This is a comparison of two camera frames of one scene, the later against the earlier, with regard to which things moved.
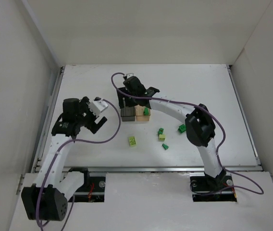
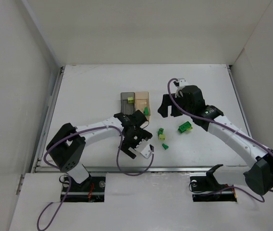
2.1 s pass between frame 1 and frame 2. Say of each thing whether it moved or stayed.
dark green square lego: stayed
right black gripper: moved
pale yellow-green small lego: stayed
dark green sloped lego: stayed
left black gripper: moved
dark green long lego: stayed
